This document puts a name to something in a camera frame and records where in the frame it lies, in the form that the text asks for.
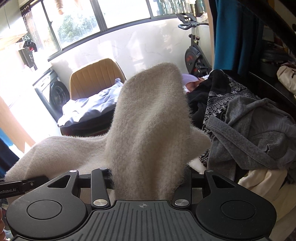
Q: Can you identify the white fuzzy knit sweater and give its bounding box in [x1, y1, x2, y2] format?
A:
[5, 63, 211, 200]

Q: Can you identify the white folded clothes stack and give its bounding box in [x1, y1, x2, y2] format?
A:
[57, 78, 123, 128]

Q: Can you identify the person hand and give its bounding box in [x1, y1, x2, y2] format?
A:
[0, 208, 6, 241]

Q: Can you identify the white fluffy fur coat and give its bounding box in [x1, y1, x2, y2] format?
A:
[188, 157, 296, 241]

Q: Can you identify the grey knit sweater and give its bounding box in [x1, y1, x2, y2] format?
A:
[206, 96, 295, 180]

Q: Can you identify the black garment pile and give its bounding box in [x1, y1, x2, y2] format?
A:
[187, 70, 264, 170]

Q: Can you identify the black washing machine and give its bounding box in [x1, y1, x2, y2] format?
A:
[33, 69, 70, 122]

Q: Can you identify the purple plastic basin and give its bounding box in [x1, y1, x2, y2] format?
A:
[182, 74, 199, 86]

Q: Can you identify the tan leather chair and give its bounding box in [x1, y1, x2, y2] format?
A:
[59, 58, 127, 137]

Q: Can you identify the black exercise bike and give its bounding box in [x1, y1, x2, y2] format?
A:
[177, 13, 212, 77]

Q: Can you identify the beige bag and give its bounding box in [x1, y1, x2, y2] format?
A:
[276, 63, 296, 96]

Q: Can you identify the teal curtain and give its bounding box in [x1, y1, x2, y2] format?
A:
[210, 1, 263, 74]

